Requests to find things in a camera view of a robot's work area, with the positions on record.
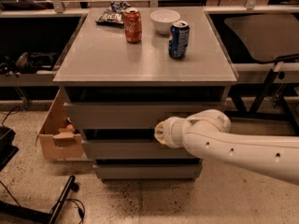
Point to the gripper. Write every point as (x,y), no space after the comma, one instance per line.
(167,131)

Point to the grey top drawer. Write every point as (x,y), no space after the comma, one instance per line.
(128,115)

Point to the grey drawer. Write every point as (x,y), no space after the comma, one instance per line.
(148,171)
(128,115)
(96,149)

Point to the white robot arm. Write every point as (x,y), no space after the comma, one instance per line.
(207,135)

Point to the grey middle drawer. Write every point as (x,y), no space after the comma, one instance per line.
(96,149)

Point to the grey bottom drawer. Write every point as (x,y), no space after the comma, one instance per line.
(148,171)

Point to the grey drawer cabinet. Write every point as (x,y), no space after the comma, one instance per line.
(102,67)

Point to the cardboard box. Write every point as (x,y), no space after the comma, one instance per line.
(57,136)

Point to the blue soda can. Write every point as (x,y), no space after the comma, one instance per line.
(178,39)

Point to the white bowl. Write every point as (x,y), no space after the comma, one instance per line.
(162,19)

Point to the red cola can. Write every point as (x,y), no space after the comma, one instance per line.
(132,25)

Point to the dark chip bag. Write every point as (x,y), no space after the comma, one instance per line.
(113,15)

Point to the dark office chair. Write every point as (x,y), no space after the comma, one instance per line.
(264,47)

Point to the black box at left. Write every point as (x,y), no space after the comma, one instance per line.
(7,150)

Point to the black floor stand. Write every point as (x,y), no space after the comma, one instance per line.
(36,216)

